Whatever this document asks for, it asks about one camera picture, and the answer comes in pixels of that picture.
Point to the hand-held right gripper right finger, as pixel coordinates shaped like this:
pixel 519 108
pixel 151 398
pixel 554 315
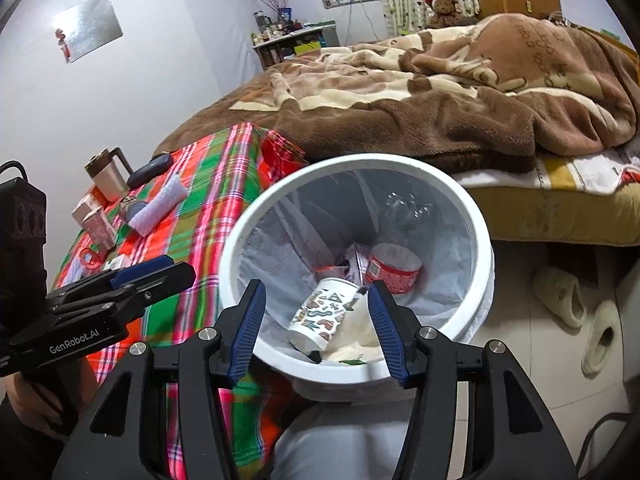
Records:
pixel 387 330

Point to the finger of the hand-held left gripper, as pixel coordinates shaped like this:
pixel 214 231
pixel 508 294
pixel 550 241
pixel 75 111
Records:
pixel 170 280
pixel 140 270

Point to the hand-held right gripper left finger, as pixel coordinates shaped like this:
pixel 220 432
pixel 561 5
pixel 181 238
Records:
pixel 247 325

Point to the clear plastic bottle red label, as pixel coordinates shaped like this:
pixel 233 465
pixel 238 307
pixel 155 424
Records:
pixel 395 267

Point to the red cartoon drink can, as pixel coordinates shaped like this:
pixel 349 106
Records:
pixel 132 206

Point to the patterned paper cup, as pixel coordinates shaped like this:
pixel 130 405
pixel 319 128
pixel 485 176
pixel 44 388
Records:
pixel 320 315

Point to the white printed carton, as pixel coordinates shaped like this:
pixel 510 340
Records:
pixel 357 260

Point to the white round trash bin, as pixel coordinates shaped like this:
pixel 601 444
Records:
pixel 380 161

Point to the person's left hand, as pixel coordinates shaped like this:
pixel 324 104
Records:
pixel 30 405

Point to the red plastic wrapper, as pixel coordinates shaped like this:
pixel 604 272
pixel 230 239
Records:
pixel 90 256

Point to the pink white drink carton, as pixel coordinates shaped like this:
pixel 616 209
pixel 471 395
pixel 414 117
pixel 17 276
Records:
pixel 100 227

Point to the white orange small box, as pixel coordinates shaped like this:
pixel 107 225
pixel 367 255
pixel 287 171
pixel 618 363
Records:
pixel 84 210

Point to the red green plaid tablecloth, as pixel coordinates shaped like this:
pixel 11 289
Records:
pixel 210 195

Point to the dark glasses case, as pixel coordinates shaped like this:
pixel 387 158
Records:
pixel 147 171

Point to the red checked bag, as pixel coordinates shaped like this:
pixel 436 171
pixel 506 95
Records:
pixel 282 152

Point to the bed mattress yellow cover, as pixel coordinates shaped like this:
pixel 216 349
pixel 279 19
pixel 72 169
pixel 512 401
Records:
pixel 550 210

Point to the brown patterned fleece blanket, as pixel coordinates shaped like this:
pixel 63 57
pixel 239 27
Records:
pixel 400 110

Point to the cluttered wooden shelf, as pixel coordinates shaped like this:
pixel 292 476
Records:
pixel 295 47

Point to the group of toiletry bottles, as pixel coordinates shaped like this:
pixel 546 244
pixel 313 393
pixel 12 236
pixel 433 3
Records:
pixel 270 30

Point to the teddy bear with red hat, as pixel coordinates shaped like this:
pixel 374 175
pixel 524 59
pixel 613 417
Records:
pixel 445 10

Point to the red hanging wall ornament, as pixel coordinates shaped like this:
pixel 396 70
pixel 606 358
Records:
pixel 62 42

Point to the shiny wall panel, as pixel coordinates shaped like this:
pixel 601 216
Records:
pixel 90 27

